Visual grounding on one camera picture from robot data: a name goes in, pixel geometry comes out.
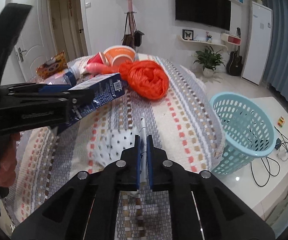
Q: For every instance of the pink yogurt drink bottle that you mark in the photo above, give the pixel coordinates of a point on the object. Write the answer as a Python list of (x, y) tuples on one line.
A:
[(78, 69)]

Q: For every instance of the pink coat rack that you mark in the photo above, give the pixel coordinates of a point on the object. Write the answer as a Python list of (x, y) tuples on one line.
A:
[(131, 30)]

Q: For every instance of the white light switch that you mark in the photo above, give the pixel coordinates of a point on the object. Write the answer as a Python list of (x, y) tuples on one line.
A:
[(88, 5)]

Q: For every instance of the brown hanging bag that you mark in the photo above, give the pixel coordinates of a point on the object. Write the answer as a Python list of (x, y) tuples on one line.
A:
[(127, 39)]

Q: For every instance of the white refrigerator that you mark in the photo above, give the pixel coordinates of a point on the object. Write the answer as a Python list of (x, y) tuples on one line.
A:
[(259, 41)]

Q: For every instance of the framed butterfly picture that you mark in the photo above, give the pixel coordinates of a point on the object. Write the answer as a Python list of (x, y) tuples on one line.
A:
[(188, 34)]

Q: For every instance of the clear blue-capped plastic bottle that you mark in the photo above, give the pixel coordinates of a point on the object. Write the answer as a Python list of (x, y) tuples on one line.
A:
[(61, 78)]

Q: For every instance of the white door with handle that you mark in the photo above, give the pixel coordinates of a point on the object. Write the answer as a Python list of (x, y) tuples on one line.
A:
[(32, 46)]

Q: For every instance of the orange plastic bag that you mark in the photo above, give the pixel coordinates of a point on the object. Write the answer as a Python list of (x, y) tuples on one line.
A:
[(147, 78)]

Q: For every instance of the blue white milk carton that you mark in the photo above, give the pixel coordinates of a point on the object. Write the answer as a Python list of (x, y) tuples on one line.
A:
[(99, 92)]

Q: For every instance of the white red wall box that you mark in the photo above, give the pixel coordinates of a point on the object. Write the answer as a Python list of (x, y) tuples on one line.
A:
[(231, 39)]

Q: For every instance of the orange panda snack packet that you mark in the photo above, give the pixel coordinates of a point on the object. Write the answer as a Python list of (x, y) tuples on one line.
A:
[(56, 64)]

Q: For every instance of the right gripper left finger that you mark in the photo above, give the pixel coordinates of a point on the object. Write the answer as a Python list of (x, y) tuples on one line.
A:
[(138, 159)]

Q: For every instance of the white low coffee table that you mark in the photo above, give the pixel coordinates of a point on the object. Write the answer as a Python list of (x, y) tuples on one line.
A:
[(256, 181)]

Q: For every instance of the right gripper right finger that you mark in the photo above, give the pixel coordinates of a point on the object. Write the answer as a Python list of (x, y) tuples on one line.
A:
[(150, 148)]

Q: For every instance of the black hanging bag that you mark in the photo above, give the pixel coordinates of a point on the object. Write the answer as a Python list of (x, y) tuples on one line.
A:
[(138, 38)]

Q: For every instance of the white polka-dot paper wrapper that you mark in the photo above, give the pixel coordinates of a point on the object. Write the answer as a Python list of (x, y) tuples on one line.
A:
[(120, 144)]

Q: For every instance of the green potted plant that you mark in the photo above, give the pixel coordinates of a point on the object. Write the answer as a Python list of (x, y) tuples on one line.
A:
[(209, 60)]

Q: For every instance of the pink tissue packet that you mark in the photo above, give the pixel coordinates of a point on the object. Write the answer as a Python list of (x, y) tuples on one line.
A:
[(98, 68)]

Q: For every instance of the striped woven tablecloth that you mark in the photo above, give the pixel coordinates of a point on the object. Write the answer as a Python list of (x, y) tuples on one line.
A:
[(182, 123)]

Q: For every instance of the orange soymilk paper cup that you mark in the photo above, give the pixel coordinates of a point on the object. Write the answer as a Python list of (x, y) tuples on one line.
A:
[(117, 55)]

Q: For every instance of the black acoustic guitar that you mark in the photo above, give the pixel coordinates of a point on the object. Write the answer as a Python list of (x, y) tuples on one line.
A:
[(234, 65)]

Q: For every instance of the white curved wall shelf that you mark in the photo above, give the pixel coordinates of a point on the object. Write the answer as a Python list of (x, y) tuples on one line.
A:
[(202, 42)]

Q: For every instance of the red white paper cup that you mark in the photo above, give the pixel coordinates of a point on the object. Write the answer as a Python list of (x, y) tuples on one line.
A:
[(98, 58)]

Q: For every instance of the person's left hand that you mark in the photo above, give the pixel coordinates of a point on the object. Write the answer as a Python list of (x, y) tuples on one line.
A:
[(8, 161)]

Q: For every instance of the colourful puzzle cube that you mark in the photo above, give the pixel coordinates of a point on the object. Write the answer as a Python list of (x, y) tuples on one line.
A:
[(281, 121)]

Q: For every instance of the light blue plastic basket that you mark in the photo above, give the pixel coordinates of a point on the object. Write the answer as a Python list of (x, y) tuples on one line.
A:
[(249, 132)]

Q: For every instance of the black wall television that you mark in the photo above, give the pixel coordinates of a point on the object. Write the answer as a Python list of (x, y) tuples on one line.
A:
[(215, 13)]

